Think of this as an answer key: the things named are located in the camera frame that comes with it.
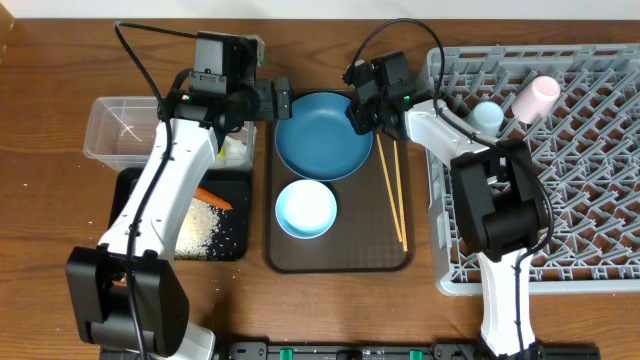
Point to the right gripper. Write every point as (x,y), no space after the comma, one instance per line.
(360,120)

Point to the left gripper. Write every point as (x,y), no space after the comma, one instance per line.
(283,98)

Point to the dark blue plate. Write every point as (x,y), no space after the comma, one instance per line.
(319,142)

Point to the light blue cup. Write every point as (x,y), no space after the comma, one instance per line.
(486,117)

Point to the wooden chopstick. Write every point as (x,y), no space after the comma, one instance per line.
(400,197)
(388,188)

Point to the orange carrot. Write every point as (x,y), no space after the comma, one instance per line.
(212,199)

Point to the white rice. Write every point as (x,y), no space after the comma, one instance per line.
(201,229)

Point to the light blue bowl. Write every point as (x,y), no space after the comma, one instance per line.
(306,209)

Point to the pink cup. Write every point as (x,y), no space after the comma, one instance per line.
(536,100)

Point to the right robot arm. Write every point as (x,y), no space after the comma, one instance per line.
(500,205)

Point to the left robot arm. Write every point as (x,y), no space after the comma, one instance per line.
(125,294)

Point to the grey dishwasher rack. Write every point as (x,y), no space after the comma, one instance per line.
(586,150)

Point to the clear plastic bin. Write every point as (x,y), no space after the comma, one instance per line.
(121,132)

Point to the brown serving tray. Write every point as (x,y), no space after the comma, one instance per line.
(363,237)

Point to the black plastic tray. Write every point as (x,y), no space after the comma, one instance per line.
(235,188)

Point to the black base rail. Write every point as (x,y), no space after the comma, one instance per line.
(438,351)

